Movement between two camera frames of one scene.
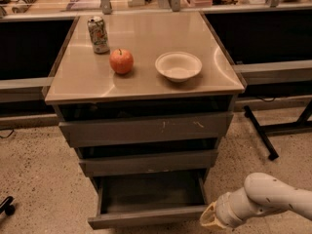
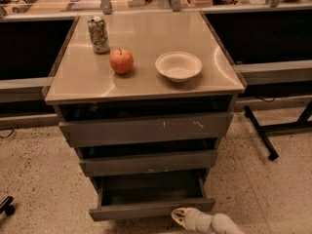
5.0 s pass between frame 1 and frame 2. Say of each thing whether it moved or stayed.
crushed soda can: stayed
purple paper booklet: stayed
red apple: stayed
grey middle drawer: stayed
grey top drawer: stayed
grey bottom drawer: moved
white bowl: stayed
